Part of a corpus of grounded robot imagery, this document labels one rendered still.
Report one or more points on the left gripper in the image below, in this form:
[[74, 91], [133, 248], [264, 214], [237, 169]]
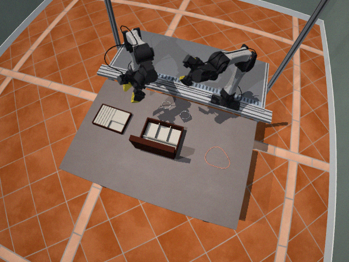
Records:
[[187, 80]]

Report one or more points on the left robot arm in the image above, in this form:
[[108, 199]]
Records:
[[218, 65]]

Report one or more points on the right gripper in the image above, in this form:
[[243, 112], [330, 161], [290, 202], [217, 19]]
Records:
[[138, 95]]

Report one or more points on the grey slotted aluminium crossbar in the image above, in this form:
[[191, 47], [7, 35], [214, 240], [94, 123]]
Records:
[[265, 116]]

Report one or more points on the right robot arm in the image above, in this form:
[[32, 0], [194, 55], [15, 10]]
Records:
[[141, 58]]

